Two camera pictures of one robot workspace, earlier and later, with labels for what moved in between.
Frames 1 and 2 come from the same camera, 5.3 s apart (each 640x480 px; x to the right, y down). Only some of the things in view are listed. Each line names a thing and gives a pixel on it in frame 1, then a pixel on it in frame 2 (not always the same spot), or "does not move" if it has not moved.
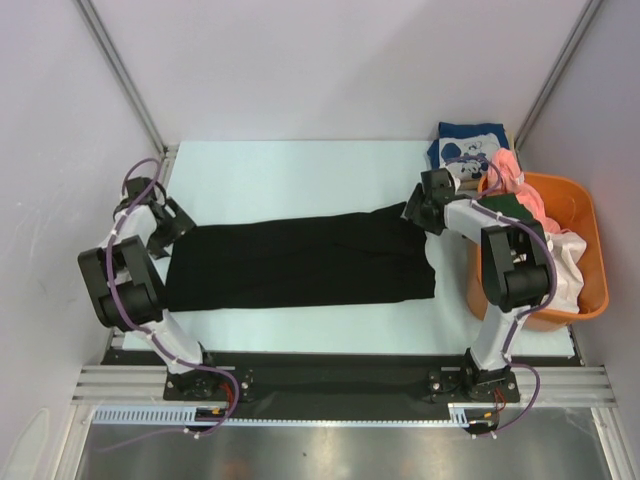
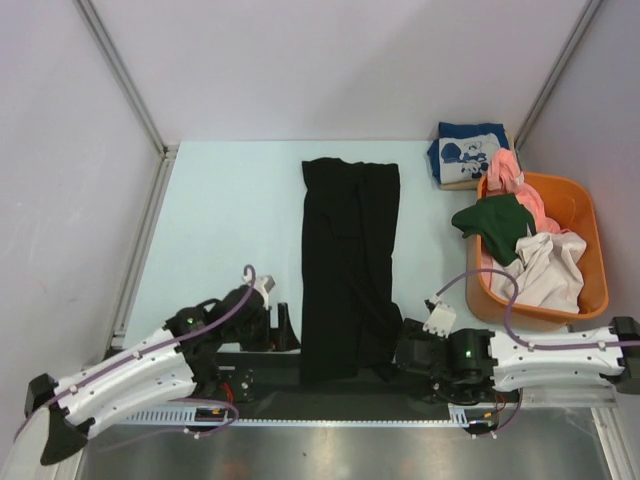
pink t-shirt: (505, 177) does not move
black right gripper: (415, 209) -> (409, 350)
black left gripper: (180, 224) -> (272, 338)
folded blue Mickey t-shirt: (461, 138) does not move
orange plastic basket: (566, 204) does not move
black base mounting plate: (226, 380) does not move
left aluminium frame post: (166, 150) does not move
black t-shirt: (370, 257) -> (349, 323)
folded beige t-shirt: (469, 185) does not move
